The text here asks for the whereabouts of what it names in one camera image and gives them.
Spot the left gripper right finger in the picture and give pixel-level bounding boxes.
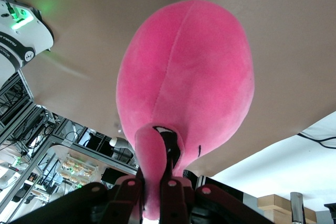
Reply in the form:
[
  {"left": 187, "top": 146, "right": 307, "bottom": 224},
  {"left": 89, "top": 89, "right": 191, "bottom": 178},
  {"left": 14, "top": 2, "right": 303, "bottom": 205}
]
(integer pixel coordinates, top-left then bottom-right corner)
[{"left": 159, "top": 158, "right": 195, "bottom": 224}]

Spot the aluminium frame rack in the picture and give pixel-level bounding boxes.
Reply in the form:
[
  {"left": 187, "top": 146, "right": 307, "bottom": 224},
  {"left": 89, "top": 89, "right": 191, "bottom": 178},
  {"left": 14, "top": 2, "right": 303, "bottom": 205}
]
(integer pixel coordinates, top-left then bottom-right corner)
[{"left": 0, "top": 70, "right": 139, "bottom": 209}]

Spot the cardboard box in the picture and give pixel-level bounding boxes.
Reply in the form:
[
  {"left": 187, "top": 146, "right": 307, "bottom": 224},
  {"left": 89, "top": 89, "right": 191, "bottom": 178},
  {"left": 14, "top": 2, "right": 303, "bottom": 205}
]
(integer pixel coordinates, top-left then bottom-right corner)
[{"left": 257, "top": 194, "right": 318, "bottom": 224}]

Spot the black floor cable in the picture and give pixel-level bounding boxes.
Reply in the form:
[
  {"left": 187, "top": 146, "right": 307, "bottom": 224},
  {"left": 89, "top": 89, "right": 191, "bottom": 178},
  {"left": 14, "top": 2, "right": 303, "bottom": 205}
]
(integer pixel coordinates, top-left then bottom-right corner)
[{"left": 296, "top": 131, "right": 336, "bottom": 149}]

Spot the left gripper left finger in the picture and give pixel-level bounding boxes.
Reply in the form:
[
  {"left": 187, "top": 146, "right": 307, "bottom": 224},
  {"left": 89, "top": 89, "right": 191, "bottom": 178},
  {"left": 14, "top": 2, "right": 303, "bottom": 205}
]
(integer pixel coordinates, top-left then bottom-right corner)
[{"left": 104, "top": 168, "right": 144, "bottom": 224}]

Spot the round pink plush toy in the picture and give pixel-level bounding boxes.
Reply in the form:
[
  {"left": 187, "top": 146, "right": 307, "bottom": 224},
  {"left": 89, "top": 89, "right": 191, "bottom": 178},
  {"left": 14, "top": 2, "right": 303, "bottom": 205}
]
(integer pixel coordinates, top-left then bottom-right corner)
[{"left": 115, "top": 0, "right": 257, "bottom": 221}]

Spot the shiny steel pole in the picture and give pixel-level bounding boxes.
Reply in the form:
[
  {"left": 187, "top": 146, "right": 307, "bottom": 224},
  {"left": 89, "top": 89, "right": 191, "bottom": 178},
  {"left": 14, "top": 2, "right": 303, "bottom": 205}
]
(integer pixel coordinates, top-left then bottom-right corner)
[{"left": 289, "top": 191, "right": 306, "bottom": 223}]

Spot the yellow packaged goods shelf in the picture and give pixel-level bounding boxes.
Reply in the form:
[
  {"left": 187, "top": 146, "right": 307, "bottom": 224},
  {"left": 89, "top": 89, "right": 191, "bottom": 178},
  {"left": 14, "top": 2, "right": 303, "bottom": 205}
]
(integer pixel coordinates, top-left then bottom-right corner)
[{"left": 59, "top": 153, "right": 99, "bottom": 184}]

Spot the black monitor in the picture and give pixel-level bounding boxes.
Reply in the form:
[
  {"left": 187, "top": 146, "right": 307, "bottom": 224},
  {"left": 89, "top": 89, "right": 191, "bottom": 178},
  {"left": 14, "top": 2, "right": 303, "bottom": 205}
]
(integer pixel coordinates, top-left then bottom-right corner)
[{"left": 100, "top": 167, "right": 122, "bottom": 183}]

